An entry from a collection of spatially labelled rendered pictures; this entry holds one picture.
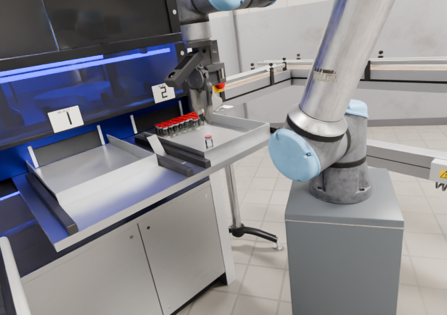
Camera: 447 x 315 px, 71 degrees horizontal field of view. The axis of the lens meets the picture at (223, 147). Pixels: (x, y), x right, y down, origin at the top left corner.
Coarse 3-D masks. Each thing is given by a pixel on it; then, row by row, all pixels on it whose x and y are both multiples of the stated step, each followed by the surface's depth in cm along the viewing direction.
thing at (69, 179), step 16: (112, 144) 108; (128, 144) 97; (64, 160) 100; (80, 160) 98; (96, 160) 96; (112, 160) 94; (128, 160) 93; (144, 160) 83; (48, 176) 90; (64, 176) 88; (80, 176) 86; (96, 176) 85; (112, 176) 78; (128, 176) 81; (64, 192) 71; (80, 192) 74
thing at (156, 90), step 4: (160, 84) 111; (164, 84) 112; (152, 88) 109; (156, 88) 110; (168, 88) 114; (172, 88) 115; (156, 92) 111; (160, 92) 112; (168, 92) 114; (172, 92) 115; (156, 96) 111; (160, 96) 112; (168, 96) 114; (172, 96) 115; (156, 100) 111; (160, 100) 112
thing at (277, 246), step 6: (228, 228) 180; (234, 228) 178; (240, 228) 177; (246, 228) 178; (252, 228) 178; (234, 234) 178; (240, 234) 177; (252, 234) 177; (258, 234) 176; (264, 234) 176; (270, 234) 176; (270, 240) 176; (276, 240) 175; (276, 246) 178; (282, 246) 178
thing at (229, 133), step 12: (216, 120) 116; (228, 120) 111; (240, 120) 106; (252, 120) 102; (144, 132) 106; (192, 132) 109; (204, 132) 107; (216, 132) 106; (228, 132) 104; (240, 132) 102; (252, 132) 92; (264, 132) 96; (168, 144) 95; (180, 144) 90; (192, 144) 98; (204, 144) 96; (216, 144) 95; (228, 144) 87; (240, 144) 90; (204, 156) 82; (216, 156) 85
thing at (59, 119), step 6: (66, 108) 92; (72, 108) 93; (48, 114) 89; (54, 114) 90; (60, 114) 91; (66, 114) 92; (72, 114) 94; (78, 114) 95; (54, 120) 91; (60, 120) 92; (66, 120) 93; (72, 120) 94; (78, 120) 95; (54, 126) 91; (60, 126) 92; (66, 126) 93; (72, 126) 94
